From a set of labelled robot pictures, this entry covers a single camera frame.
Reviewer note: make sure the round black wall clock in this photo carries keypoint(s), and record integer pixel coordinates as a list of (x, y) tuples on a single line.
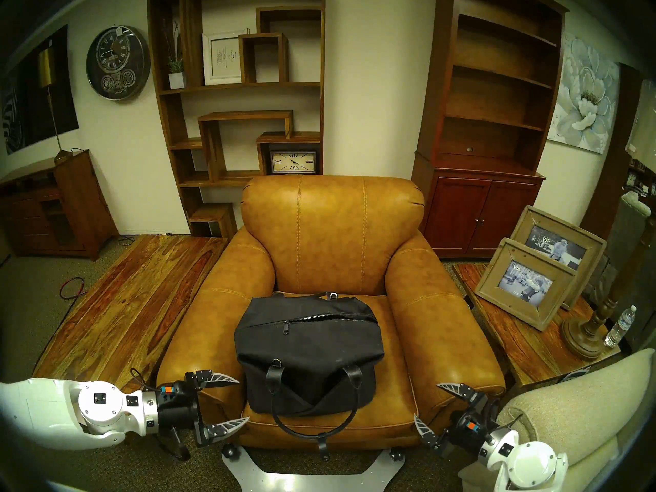
[(118, 63)]

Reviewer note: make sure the white flower painting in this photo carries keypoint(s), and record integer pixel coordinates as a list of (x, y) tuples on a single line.
[(584, 94)]

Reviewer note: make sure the open wooden shelf unit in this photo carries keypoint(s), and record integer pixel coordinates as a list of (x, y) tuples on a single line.
[(246, 86)]

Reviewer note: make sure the rectangular mantel clock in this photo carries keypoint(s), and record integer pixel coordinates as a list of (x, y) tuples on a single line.
[(293, 162)]

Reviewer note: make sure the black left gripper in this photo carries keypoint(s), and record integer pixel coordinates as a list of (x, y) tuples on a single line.
[(177, 411)]

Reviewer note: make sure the wooden lamp base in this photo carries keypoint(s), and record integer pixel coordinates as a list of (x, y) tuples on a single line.
[(584, 337)]

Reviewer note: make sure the clear plastic water bottle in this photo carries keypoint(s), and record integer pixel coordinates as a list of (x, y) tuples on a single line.
[(619, 329)]

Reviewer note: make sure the large rustic wooden picture frame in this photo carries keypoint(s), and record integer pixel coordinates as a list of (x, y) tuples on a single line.
[(533, 217)]

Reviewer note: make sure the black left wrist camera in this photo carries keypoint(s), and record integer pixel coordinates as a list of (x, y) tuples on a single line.
[(182, 386)]

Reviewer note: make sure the small potted plant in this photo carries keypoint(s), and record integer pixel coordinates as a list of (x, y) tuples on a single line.
[(177, 80)]

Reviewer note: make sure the tan leather armchair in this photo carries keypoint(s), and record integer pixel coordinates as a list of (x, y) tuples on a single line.
[(333, 224)]

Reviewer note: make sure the dark zebra wall art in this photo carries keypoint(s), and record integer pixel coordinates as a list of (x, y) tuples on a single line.
[(25, 111)]

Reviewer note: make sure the cream fabric armchair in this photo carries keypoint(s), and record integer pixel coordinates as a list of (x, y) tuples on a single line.
[(589, 409)]

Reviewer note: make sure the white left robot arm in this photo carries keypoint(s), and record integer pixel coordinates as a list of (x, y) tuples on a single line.
[(41, 409)]

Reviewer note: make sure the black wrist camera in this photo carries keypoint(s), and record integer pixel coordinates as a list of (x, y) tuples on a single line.
[(182, 386), (469, 423)]

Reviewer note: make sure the small rustic wooden picture frame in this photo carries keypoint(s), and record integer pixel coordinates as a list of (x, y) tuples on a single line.
[(494, 286)]

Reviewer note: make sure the black zipper fabric bag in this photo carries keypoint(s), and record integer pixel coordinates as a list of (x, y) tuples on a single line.
[(307, 342)]

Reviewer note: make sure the grey upholstered chair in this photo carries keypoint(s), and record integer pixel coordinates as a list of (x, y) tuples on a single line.
[(622, 229)]

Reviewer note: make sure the striped wood coffee table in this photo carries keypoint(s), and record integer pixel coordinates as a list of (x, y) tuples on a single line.
[(133, 301)]

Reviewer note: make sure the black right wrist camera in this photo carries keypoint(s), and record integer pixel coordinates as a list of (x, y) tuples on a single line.
[(469, 423)]

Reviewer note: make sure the cherry wood bookcase cabinet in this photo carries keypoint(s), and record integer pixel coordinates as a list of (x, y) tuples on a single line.
[(476, 214)]

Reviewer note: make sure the white framed certificate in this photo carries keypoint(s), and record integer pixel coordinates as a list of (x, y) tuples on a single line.
[(223, 58)]

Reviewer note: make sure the black caster wheel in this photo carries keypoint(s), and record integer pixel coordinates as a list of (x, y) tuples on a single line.
[(230, 451), (396, 454)]

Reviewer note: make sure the dark wooden sideboard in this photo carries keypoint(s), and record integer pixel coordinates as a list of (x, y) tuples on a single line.
[(82, 204)]

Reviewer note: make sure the wooden side table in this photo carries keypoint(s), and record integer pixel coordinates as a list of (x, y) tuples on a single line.
[(517, 337)]

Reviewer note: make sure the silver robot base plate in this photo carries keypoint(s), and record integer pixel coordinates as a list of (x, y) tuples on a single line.
[(307, 480)]

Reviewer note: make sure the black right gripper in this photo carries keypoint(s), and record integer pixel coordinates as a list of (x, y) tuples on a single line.
[(479, 434)]

